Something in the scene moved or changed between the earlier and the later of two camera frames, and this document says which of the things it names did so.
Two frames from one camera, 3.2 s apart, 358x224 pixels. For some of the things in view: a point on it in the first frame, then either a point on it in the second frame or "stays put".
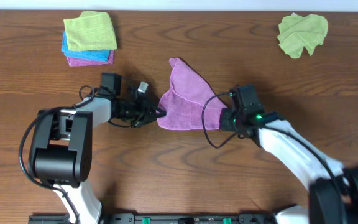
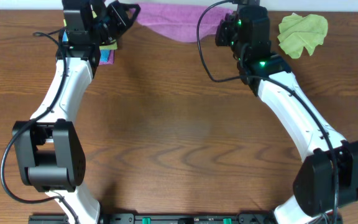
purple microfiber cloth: (183, 103) -> (179, 22)
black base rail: (162, 218) stays put
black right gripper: (224, 123) -> (224, 27)
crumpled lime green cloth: (297, 32) stays put
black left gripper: (143, 107) -> (118, 10)
